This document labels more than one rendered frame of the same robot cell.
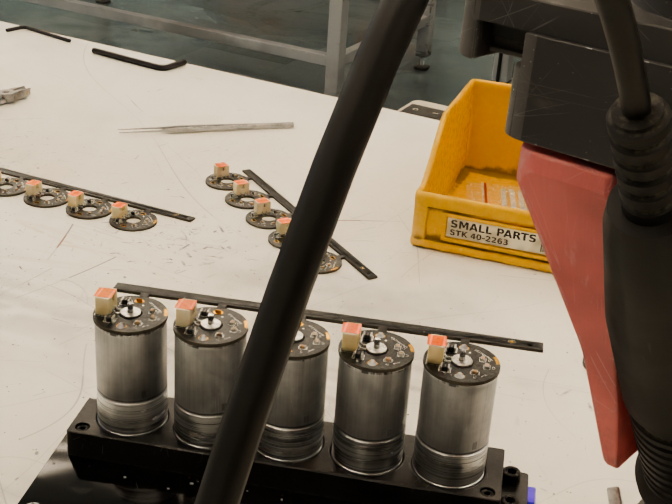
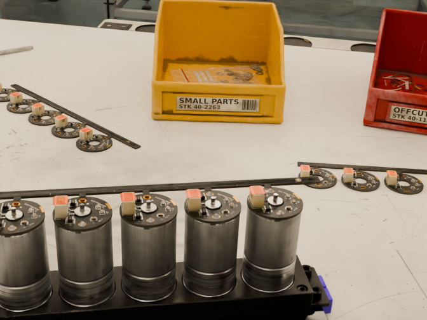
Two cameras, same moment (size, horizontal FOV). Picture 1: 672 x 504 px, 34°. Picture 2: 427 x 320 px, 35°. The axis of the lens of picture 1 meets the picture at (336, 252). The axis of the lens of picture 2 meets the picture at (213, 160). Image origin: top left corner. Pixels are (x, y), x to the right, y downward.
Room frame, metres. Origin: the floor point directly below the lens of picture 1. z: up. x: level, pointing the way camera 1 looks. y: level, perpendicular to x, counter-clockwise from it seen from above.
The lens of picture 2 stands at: (0.08, 0.07, 0.97)
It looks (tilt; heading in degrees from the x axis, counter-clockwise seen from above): 29 degrees down; 341
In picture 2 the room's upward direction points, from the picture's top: 3 degrees clockwise
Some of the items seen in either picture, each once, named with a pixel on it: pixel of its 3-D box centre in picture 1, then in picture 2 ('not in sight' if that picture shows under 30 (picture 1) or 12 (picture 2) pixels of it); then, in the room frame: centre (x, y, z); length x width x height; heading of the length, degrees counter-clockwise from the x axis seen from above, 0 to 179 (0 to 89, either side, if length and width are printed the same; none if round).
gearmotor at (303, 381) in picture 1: (289, 399); (149, 254); (0.32, 0.01, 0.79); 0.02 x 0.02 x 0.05
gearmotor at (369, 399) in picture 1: (370, 411); (210, 250); (0.31, -0.02, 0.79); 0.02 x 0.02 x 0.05
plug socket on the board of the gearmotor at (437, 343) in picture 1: (439, 349); (258, 196); (0.31, -0.04, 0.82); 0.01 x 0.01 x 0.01; 81
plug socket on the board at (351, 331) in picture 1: (353, 337); (195, 199); (0.31, -0.01, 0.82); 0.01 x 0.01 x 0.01; 81
